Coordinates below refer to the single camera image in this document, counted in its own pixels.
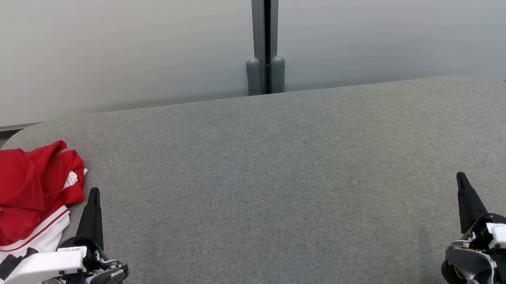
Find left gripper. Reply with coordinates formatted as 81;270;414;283
0;187;110;284

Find red and white shirt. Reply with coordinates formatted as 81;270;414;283
0;184;74;284

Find red shorts with white stripes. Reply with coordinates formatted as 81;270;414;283
0;139;89;213

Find grey partition post with feet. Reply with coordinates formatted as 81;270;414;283
243;0;286;96

